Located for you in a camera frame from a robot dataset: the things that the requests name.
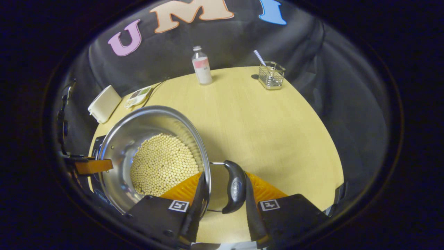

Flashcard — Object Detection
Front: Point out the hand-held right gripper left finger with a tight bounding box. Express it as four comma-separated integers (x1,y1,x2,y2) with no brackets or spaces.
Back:
123,171,208,249

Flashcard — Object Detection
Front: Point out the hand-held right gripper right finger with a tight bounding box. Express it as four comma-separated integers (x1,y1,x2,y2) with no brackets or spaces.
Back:
245,171,330,249

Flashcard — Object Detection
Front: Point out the stainless steel pot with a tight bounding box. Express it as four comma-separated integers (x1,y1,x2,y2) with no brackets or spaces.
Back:
97,105,247,215

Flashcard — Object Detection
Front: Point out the white toaster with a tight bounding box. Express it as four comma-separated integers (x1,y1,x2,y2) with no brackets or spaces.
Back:
87,85,122,124

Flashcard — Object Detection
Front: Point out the pile of soybeans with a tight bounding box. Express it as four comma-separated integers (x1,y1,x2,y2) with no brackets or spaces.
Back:
130,133,200,197

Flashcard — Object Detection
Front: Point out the white divided dish of beans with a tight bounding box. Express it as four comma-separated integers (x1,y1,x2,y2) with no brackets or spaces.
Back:
124,86,153,109

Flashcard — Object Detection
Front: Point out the clear glass holder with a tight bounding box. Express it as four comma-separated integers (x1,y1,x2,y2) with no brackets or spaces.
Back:
258,61,286,90

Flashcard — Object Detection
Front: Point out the clear bottle with pink label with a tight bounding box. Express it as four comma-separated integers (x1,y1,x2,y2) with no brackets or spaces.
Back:
191,45,213,85

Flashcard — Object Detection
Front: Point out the white straw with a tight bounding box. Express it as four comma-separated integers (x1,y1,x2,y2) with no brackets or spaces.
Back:
253,50,267,67

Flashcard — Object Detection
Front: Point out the black power cable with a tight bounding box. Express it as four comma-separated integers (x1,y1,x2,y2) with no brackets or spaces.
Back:
142,78,170,106

